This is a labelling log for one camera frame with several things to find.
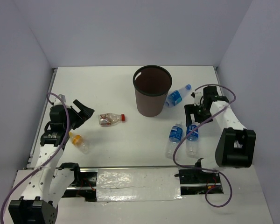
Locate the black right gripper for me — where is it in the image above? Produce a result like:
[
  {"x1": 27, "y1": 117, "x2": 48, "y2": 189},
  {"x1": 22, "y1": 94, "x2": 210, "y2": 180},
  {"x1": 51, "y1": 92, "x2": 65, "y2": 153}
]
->
[{"x1": 185, "y1": 103, "x2": 213, "y2": 127}]

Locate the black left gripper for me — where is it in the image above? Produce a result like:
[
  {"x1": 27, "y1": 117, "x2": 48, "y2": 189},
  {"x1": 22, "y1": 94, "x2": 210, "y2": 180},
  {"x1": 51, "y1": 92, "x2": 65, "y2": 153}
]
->
[{"x1": 63, "y1": 99, "x2": 94, "y2": 130}]

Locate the clear bottle red cap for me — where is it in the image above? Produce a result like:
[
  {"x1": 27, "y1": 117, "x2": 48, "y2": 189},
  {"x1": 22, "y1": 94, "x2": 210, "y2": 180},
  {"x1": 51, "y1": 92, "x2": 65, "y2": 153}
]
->
[{"x1": 98, "y1": 113, "x2": 126, "y2": 127}]

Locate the blue label bottle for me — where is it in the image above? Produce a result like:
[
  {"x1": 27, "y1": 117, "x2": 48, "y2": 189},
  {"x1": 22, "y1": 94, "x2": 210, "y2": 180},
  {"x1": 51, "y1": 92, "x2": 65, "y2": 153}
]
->
[
  {"x1": 165, "y1": 121, "x2": 183, "y2": 159},
  {"x1": 186, "y1": 123, "x2": 199, "y2": 158}
]

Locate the clear bottle orange label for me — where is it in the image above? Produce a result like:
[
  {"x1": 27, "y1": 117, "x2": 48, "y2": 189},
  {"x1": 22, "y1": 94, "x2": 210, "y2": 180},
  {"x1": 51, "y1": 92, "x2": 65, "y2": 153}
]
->
[{"x1": 69, "y1": 132, "x2": 90, "y2": 154}]

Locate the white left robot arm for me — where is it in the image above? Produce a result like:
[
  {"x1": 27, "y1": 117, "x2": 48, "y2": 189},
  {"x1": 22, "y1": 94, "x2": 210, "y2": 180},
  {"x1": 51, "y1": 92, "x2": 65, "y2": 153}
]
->
[{"x1": 8, "y1": 100, "x2": 94, "y2": 224}]

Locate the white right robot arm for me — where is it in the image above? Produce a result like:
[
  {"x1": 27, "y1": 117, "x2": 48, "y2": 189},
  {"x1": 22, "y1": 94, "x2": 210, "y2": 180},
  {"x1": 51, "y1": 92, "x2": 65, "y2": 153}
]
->
[{"x1": 67, "y1": 84, "x2": 256, "y2": 182}]

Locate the blue cap bottle behind bin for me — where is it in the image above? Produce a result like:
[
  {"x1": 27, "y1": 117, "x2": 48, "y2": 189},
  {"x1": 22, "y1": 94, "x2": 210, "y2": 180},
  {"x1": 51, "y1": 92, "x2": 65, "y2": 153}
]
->
[{"x1": 165, "y1": 84, "x2": 192, "y2": 108}]

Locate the brown bin black rim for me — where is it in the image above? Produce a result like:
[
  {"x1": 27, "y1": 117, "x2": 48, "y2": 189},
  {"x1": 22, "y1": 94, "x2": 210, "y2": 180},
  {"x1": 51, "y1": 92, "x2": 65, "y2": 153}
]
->
[{"x1": 133, "y1": 65, "x2": 172, "y2": 117}]

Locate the silver foil sheet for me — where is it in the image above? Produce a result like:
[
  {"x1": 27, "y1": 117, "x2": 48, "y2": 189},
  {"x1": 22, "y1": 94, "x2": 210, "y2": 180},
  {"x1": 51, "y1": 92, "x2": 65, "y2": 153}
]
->
[{"x1": 96, "y1": 168, "x2": 182, "y2": 202}]

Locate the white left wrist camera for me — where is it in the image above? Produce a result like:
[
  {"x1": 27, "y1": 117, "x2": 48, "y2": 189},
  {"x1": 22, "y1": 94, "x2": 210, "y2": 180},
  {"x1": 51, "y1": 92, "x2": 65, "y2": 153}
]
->
[{"x1": 53, "y1": 94, "x2": 66, "y2": 105}]

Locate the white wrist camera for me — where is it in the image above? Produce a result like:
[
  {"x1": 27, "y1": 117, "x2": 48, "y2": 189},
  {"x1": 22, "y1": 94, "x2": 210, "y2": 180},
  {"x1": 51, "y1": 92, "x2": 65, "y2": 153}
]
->
[
  {"x1": 191, "y1": 91, "x2": 203, "y2": 106},
  {"x1": 53, "y1": 94, "x2": 66, "y2": 105}
]

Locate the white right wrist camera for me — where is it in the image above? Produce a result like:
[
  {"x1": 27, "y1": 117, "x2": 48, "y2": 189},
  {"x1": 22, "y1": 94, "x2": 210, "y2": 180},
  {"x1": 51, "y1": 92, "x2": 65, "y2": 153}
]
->
[{"x1": 191, "y1": 91, "x2": 203, "y2": 106}]

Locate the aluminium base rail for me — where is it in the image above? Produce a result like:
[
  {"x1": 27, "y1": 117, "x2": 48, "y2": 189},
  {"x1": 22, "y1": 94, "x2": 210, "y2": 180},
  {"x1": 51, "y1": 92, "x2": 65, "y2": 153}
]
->
[{"x1": 63, "y1": 167, "x2": 223, "y2": 203}]

